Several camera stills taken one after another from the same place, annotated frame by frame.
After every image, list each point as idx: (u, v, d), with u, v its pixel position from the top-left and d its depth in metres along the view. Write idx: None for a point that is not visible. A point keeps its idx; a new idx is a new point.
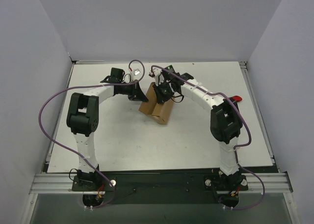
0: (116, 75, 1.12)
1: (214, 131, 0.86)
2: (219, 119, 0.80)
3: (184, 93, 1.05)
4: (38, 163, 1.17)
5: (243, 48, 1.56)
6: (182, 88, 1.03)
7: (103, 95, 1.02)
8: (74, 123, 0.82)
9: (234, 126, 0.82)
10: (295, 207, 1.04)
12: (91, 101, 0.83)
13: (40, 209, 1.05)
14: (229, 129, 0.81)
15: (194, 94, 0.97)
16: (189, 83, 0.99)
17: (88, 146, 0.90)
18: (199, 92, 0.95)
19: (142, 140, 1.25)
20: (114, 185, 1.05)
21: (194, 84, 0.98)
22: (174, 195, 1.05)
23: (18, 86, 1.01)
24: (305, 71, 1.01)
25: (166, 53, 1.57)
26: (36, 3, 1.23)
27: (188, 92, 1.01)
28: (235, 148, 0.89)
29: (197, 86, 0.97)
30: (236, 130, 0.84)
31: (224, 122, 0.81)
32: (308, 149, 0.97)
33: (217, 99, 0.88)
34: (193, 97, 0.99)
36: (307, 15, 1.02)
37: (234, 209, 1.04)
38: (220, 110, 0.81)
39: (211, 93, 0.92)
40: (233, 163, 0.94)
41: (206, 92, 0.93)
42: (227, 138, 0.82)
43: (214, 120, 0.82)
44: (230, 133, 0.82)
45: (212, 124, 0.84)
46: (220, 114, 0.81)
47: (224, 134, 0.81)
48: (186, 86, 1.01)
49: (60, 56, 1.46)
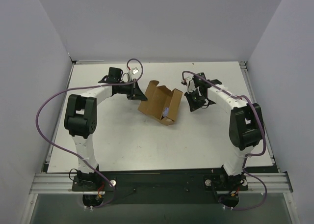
0: (114, 74, 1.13)
1: (232, 135, 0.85)
2: (239, 121, 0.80)
3: (210, 96, 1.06)
4: (38, 163, 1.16)
5: (243, 48, 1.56)
6: (209, 90, 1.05)
7: (101, 96, 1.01)
8: (71, 125, 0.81)
9: (254, 134, 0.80)
10: (295, 207, 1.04)
12: (90, 103, 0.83)
13: (40, 209, 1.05)
14: (247, 136, 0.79)
15: (218, 96, 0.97)
16: (216, 86, 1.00)
17: (86, 148, 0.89)
18: (224, 95, 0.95)
19: (142, 140, 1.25)
20: (114, 185, 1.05)
21: (220, 88, 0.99)
22: (174, 195, 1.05)
23: (18, 87, 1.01)
24: (305, 71, 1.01)
25: (166, 53, 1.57)
26: (36, 3, 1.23)
27: (213, 95, 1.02)
28: (247, 156, 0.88)
29: (222, 90, 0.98)
30: (255, 140, 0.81)
31: (244, 126, 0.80)
32: (308, 149, 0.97)
33: (241, 102, 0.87)
34: (217, 100, 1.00)
36: (307, 15, 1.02)
37: (234, 209, 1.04)
38: (241, 112, 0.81)
39: (236, 97, 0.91)
40: (240, 168, 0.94)
41: (230, 96, 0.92)
42: (245, 144, 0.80)
43: (233, 122, 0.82)
44: (249, 141, 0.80)
45: (232, 127, 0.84)
46: (240, 117, 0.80)
47: (242, 139, 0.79)
48: (212, 89, 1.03)
49: (60, 56, 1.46)
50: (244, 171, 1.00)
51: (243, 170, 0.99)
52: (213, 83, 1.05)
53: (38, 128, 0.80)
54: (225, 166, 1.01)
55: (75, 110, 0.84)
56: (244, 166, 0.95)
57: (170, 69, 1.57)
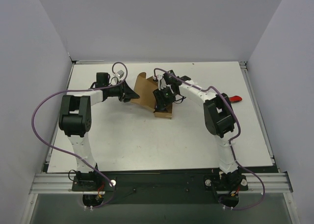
0: (101, 80, 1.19)
1: (209, 126, 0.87)
2: (211, 111, 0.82)
3: (183, 93, 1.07)
4: (38, 163, 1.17)
5: (243, 48, 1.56)
6: (180, 88, 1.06)
7: (93, 98, 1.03)
8: (66, 123, 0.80)
9: (227, 120, 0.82)
10: (295, 207, 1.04)
12: (84, 101, 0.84)
13: (40, 209, 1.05)
14: (222, 123, 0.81)
15: (190, 92, 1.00)
16: (186, 82, 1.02)
17: (84, 147, 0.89)
18: (195, 90, 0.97)
19: (141, 140, 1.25)
20: (114, 185, 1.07)
21: (190, 83, 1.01)
22: (173, 195, 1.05)
23: (18, 87, 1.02)
24: (306, 71, 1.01)
25: (166, 53, 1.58)
26: (37, 3, 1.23)
27: (186, 91, 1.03)
28: (230, 142, 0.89)
29: (193, 85, 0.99)
30: (229, 126, 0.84)
31: (216, 116, 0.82)
32: (308, 150, 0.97)
33: (210, 95, 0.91)
34: (190, 96, 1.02)
36: (307, 15, 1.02)
37: (234, 209, 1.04)
38: (211, 103, 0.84)
39: (205, 90, 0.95)
40: (230, 159, 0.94)
41: (200, 89, 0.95)
42: (222, 132, 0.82)
43: (207, 113, 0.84)
44: (224, 127, 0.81)
45: (207, 118, 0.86)
46: (212, 108, 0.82)
47: (219, 127, 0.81)
48: (183, 86, 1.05)
49: (60, 56, 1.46)
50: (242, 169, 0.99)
51: (238, 166, 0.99)
52: (183, 79, 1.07)
53: (34, 130, 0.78)
54: (221, 165, 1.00)
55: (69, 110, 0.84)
56: (235, 157, 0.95)
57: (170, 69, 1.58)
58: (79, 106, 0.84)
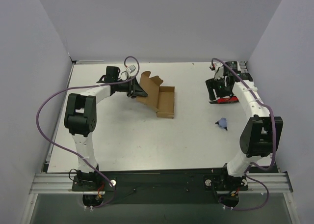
0: (111, 73, 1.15)
1: (243, 139, 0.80)
2: (253, 131, 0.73)
3: (235, 92, 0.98)
4: (38, 163, 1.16)
5: (243, 48, 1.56)
6: (235, 85, 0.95)
7: (101, 94, 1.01)
8: (71, 123, 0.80)
9: (265, 145, 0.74)
10: (295, 207, 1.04)
12: (89, 101, 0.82)
13: (40, 209, 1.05)
14: (256, 144, 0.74)
15: (243, 95, 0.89)
16: (244, 83, 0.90)
17: (87, 147, 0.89)
18: (250, 96, 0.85)
19: (142, 140, 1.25)
20: (114, 185, 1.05)
21: (248, 86, 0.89)
22: (174, 195, 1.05)
23: (18, 87, 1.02)
24: (306, 72, 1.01)
25: (166, 53, 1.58)
26: (37, 3, 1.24)
27: (240, 93, 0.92)
28: (251, 163, 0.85)
29: (250, 90, 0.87)
30: (264, 152, 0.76)
31: (257, 136, 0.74)
32: (309, 150, 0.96)
33: (264, 112, 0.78)
34: (241, 98, 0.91)
36: (307, 16, 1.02)
37: (234, 209, 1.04)
38: (260, 121, 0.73)
39: (261, 101, 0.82)
40: (241, 171, 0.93)
41: (256, 99, 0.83)
42: (251, 153, 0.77)
43: (248, 127, 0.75)
44: (256, 150, 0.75)
45: (245, 132, 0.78)
46: (256, 126, 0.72)
47: (249, 148, 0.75)
48: (240, 85, 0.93)
49: (60, 56, 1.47)
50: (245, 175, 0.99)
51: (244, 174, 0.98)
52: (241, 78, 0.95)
53: (38, 125, 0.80)
54: (227, 165, 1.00)
55: (75, 109, 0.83)
56: (246, 171, 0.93)
57: (170, 70, 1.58)
58: (84, 106, 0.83)
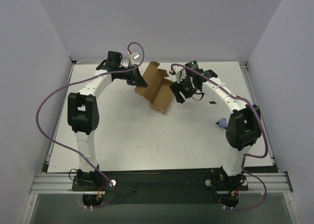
0: (113, 57, 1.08)
1: (229, 136, 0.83)
2: (238, 126, 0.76)
3: (205, 91, 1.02)
4: (38, 163, 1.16)
5: (243, 48, 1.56)
6: (203, 85, 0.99)
7: (100, 86, 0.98)
8: (74, 123, 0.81)
9: (252, 134, 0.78)
10: (295, 207, 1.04)
12: (89, 102, 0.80)
13: (40, 210, 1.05)
14: (244, 136, 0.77)
15: (215, 93, 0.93)
16: (212, 81, 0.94)
17: (89, 145, 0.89)
18: (222, 93, 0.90)
19: (142, 140, 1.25)
20: (114, 185, 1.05)
21: (217, 84, 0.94)
22: (174, 195, 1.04)
23: (19, 87, 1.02)
24: (306, 72, 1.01)
25: (166, 53, 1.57)
26: (37, 4, 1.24)
27: (210, 92, 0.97)
28: (245, 155, 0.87)
29: (220, 86, 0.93)
30: (252, 139, 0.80)
31: (242, 129, 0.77)
32: (309, 150, 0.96)
33: (240, 104, 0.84)
34: (214, 97, 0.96)
36: (307, 16, 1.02)
37: (234, 209, 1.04)
38: (240, 115, 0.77)
39: (233, 96, 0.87)
40: (238, 168, 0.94)
41: (228, 94, 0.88)
42: (242, 146, 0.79)
43: (232, 125, 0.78)
44: (246, 141, 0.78)
45: (229, 127, 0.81)
46: (239, 120, 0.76)
47: (240, 141, 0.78)
48: (208, 84, 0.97)
49: (60, 56, 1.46)
50: (243, 170, 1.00)
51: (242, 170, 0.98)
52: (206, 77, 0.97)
53: (38, 123, 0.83)
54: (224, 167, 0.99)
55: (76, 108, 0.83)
56: (243, 166, 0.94)
57: None
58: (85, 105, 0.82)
